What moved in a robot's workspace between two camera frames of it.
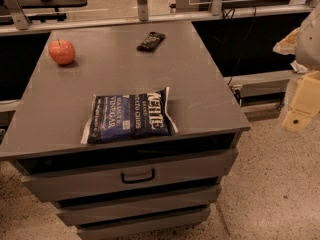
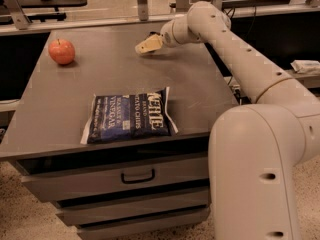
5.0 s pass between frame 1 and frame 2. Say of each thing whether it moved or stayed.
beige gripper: moved
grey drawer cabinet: stayed
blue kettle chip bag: stayed
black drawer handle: stayed
